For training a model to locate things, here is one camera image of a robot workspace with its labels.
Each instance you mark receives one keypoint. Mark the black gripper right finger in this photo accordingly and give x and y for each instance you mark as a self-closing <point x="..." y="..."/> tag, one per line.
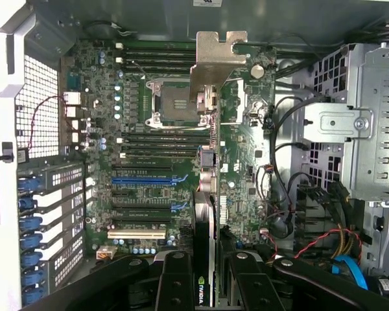
<point x="256" y="285"/>

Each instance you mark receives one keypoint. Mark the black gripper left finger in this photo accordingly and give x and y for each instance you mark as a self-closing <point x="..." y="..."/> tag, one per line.
<point x="175" y="285"/>

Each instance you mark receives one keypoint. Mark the white expansion slot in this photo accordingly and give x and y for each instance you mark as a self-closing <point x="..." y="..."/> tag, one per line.
<point x="136" y="234"/>

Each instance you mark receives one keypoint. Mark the black expansion slot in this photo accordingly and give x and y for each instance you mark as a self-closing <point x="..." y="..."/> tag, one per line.
<point x="142" y="222"/>
<point x="142" y="212"/>
<point x="142" y="168"/>

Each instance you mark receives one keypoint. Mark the silver chipset heatsink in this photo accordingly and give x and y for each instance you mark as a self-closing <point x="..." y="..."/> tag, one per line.
<point x="223" y="210"/>

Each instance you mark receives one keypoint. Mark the blue expansion slot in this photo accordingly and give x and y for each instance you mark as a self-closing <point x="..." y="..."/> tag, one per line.
<point x="142" y="181"/>

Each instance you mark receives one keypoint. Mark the green motherboard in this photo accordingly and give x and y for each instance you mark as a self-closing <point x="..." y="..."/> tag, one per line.
<point x="240" y="155"/>

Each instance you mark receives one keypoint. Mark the blue slot clip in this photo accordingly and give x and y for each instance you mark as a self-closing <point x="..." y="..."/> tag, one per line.
<point x="34" y="277"/>
<point x="32" y="259"/>
<point x="34" y="295"/>
<point x="27" y="204"/>
<point x="29" y="223"/>
<point x="30" y="241"/>
<point x="29" y="183"/>

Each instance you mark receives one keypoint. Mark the CPU socket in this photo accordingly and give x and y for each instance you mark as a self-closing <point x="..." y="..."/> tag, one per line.
<point x="168" y="103"/>

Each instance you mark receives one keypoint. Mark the large metal disk bay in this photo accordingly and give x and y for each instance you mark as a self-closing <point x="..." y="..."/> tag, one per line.
<point x="360" y="129"/>

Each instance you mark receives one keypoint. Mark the round coin battery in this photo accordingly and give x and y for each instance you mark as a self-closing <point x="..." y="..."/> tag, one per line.
<point x="257" y="71"/>

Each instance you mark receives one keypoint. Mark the thin locking lever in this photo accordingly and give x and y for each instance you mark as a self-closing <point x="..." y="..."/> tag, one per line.
<point x="138" y="68"/>

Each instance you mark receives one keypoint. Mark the grey open PC case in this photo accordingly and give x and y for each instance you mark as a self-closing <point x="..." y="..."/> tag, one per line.
<point x="278" y="19"/>

